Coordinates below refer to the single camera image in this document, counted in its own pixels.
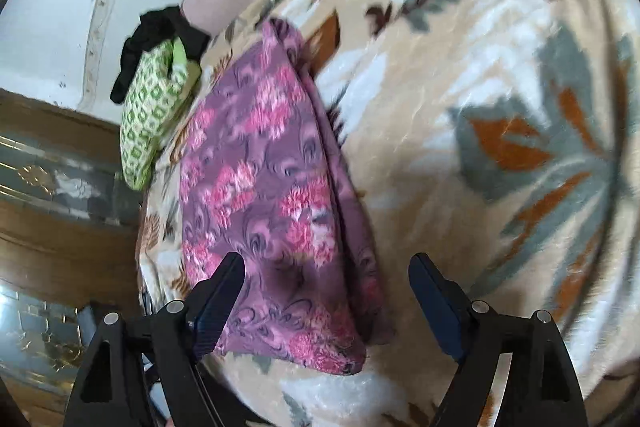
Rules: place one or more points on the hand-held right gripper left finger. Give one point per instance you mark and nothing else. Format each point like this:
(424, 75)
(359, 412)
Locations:
(215, 307)

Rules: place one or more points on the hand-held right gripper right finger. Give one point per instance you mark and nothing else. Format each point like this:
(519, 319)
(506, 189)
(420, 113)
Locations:
(440, 307)

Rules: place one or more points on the purple floral garment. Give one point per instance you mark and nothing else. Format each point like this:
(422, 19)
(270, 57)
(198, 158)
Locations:
(270, 207)

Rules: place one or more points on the leaf print blanket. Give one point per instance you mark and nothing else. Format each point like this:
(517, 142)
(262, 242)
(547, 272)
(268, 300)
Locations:
(475, 132)

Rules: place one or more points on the wooden cabinet with glass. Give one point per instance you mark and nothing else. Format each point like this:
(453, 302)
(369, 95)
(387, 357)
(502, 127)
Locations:
(50, 217)

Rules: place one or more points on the green patterned garment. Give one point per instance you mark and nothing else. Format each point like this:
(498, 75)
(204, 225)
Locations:
(150, 117)

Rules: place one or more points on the black garment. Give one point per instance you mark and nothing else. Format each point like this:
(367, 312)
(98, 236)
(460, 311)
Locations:
(150, 42)

